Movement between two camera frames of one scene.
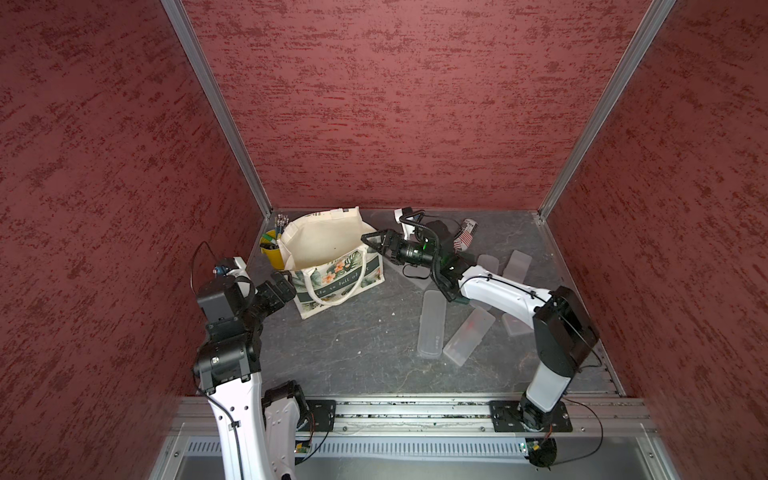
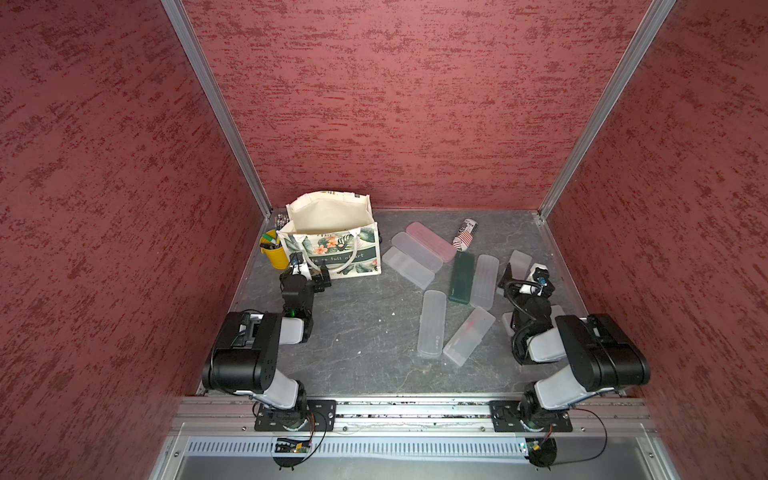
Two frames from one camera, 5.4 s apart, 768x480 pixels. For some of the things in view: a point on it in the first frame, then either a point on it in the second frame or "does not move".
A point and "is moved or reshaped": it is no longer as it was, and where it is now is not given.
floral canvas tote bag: x=326 y=258 is moved or reshaped
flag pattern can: x=464 y=237 does not move
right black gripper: x=391 y=237 to x=515 y=285
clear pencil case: x=469 y=336 does not move
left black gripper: x=286 y=287 to x=317 y=280
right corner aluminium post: x=633 y=54 does not move
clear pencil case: x=517 y=266 does not move
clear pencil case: x=432 y=323 does not move
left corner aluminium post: x=217 y=96 does not move
